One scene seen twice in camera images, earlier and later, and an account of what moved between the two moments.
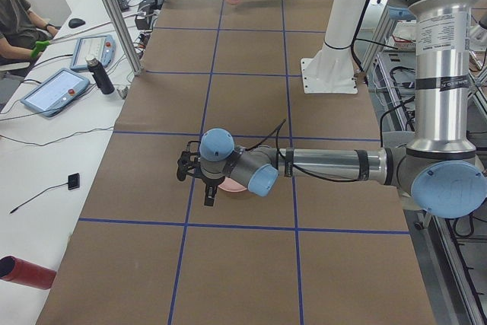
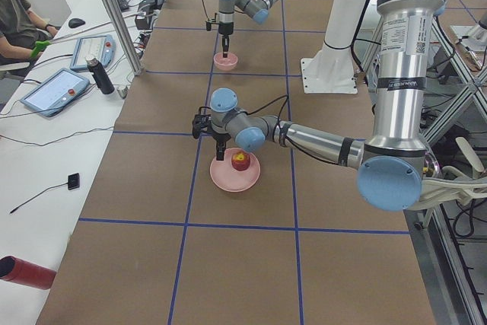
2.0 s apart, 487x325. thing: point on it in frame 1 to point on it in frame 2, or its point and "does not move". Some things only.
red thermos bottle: x=14 y=269 does not move
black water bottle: x=102 y=79 does not move
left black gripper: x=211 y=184 to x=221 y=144
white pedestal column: x=332 y=69 does not move
